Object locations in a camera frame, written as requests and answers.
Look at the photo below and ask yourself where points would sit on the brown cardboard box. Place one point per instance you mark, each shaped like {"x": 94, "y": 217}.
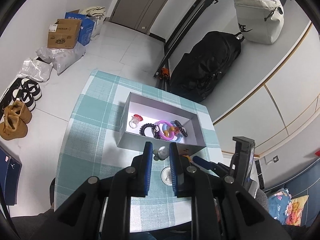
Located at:
{"x": 63, "y": 34}

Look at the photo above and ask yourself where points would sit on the white Nike bag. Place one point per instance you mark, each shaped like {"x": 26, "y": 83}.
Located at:
{"x": 260, "y": 21}

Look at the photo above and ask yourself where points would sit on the grey plastic mailer bag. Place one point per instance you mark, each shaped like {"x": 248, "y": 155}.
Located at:
{"x": 61, "y": 59}

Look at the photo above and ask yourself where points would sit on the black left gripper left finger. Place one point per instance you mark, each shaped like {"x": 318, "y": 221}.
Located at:
{"x": 143, "y": 164}

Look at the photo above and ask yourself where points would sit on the grey door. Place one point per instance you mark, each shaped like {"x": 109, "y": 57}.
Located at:
{"x": 138, "y": 15}

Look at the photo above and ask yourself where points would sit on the teal plaid tablecloth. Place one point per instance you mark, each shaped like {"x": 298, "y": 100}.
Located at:
{"x": 89, "y": 149}

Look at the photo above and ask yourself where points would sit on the black white sneaker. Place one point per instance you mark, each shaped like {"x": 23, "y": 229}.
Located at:
{"x": 23, "y": 95}
{"x": 33, "y": 87}

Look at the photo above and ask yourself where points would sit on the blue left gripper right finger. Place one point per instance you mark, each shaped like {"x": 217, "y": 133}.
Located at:
{"x": 181, "y": 182}

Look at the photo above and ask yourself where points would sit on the tan boot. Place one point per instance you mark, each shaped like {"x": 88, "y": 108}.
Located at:
{"x": 20, "y": 110}
{"x": 13, "y": 128}

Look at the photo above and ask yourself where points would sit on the black tripod stand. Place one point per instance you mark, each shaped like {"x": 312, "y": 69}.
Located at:
{"x": 162, "y": 74}

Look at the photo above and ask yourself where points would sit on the cream tote bag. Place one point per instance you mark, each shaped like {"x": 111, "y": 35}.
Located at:
{"x": 97, "y": 15}

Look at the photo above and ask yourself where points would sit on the blue shopping bag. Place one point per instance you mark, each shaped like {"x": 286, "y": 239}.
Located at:
{"x": 10, "y": 174}

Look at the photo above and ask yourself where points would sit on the blue cardboard box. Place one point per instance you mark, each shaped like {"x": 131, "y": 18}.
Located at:
{"x": 86, "y": 27}

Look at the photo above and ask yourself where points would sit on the floral pillow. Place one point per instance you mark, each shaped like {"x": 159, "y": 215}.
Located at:
{"x": 285, "y": 209}

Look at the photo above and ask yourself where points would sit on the black backpack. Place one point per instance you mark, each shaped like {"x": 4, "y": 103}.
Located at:
{"x": 199, "y": 71}

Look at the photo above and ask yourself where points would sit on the grey open jewelry box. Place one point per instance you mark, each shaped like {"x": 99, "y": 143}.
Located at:
{"x": 144, "y": 119}

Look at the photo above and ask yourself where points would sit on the white pin badge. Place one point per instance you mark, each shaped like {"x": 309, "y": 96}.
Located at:
{"x": 166, "y": 176}

